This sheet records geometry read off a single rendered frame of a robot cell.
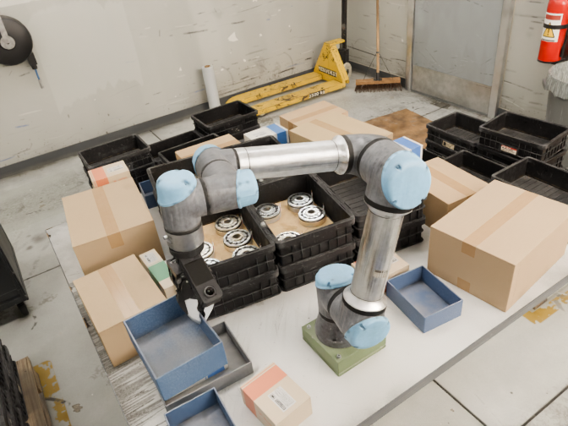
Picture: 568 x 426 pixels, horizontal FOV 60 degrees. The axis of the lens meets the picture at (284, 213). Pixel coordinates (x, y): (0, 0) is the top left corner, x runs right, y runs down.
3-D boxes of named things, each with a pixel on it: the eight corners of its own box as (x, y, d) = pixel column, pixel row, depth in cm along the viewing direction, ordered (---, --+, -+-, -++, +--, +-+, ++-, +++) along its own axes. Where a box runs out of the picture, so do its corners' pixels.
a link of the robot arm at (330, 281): (346, 286, 152) (344, 252, 145) (368, 314, 141) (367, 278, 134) (310, 300, 149) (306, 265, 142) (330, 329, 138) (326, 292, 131)
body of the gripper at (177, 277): (200, 270, 113) (193, 226, 106) (216, 290, 106) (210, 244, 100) (169, 281, 109) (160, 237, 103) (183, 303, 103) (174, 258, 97)
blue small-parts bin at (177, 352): (228, 363, 106) (222, 341, 102) (164, 401, 100) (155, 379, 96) (189, 311, 120) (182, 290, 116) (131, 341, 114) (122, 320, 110)
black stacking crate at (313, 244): (357, 244, 176) (356, 219, 169) (281, 271, 168) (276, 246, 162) (309, 194, 207) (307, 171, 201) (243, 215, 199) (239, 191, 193)
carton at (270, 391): (312, 413, 135) (310, 396, 131) (279, 441, 129) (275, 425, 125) (275, 378, 146) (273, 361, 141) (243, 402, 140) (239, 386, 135)
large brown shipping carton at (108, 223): (166, 260, 198) (153, 220, 186) (90, 288, 188) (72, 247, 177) (143, 213, 228) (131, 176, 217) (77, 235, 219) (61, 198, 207)
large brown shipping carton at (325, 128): (391, 170, 238) (393, 132, 227) (346, 194, 224) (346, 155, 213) (335, 145, 265) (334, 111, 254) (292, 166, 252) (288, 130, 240)
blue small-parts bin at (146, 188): (181, 182, 249) (177, 171, 245) (189, 196, 237) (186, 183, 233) (142, 194, 243) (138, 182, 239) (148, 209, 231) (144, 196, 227)
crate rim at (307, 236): (357, 223, 170) (357, 217, 169) (277, 250, 162) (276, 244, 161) (308, 174, 202) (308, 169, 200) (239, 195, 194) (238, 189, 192)
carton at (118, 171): (127, 174, 230) (122, 160, 226) (133, 184, 221) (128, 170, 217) (92, 185, 225) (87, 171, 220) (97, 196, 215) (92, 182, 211)
